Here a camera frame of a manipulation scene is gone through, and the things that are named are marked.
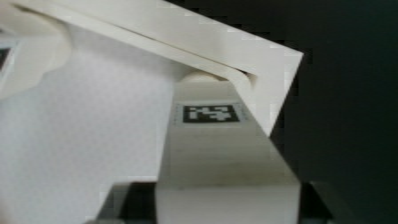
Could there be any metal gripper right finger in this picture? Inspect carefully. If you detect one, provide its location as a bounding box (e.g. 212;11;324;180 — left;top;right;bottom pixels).
298;180;358;224

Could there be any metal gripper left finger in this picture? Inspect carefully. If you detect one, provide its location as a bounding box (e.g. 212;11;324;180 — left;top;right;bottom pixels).
88;182;159;224

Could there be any white desk leg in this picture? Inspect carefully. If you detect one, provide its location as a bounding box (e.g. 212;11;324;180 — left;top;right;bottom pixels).
155;72;301;224
0;7;72;99

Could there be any white desk top tray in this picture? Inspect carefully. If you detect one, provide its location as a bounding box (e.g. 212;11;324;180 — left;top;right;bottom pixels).
0;0;303;224

